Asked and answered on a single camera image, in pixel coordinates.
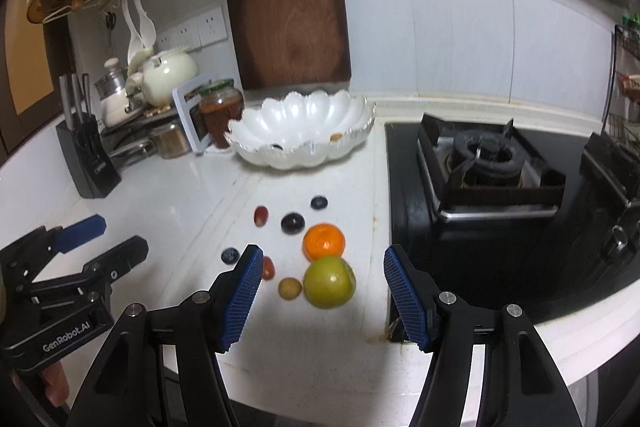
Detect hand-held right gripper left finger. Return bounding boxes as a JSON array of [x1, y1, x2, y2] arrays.
[[67, 244, 265, 427]]

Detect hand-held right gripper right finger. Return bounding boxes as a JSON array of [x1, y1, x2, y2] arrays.
[[383, 244, 583, 427]]

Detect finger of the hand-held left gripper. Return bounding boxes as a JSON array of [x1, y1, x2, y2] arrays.
[[0, 214, 107, 289], [25, 235, 150, 303]]

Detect green apple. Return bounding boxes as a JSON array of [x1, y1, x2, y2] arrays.
[[302, 256, 357, 309]]

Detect orange mandarin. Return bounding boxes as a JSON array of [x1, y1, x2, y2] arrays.
[[302, 223, 347, 262]]

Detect white scalloped bowl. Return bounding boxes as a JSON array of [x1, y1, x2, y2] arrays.
[[223, 89, 377, 170]]

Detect person's left hand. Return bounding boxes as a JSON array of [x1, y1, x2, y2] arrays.
[[41, 358, 69, 408]]

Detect black knife block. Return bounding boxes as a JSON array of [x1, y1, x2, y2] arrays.
[[55, 113, 122, 199]]

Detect dark plum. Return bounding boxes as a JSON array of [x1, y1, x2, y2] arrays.
[[280, 213, 305, 236]]

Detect black gas stove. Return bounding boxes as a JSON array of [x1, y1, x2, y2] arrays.
[[385, 112, 640, 323]]

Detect metal canister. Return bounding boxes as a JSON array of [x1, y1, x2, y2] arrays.
[[150, 124, 193, 158]]

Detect white ceramic cup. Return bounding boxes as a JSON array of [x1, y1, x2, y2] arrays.
[[100, 96, 146, 128]]

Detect glass lidded jar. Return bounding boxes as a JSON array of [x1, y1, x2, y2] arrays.
[[94, 57, 130, 102]]

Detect glass jar with green lid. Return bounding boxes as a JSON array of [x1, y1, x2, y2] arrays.
[[198, 79, 245, 150]]

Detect cream ceramic teapot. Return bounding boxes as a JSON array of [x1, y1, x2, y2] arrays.
[[137, 48, 200, 106]]

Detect white hanging spoon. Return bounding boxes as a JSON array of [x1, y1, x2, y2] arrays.
[[131, 0, 157, 50], [120, 0, 143, 64]]

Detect brown wooden cutting board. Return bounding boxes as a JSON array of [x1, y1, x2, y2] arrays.
[[221, 0, 352, 92]]

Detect white frame rack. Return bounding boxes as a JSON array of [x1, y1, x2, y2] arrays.
[[172, 74, 227, 155]]

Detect black wire spice rack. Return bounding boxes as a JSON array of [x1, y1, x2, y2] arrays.
[[602, 14, 640, 138]]

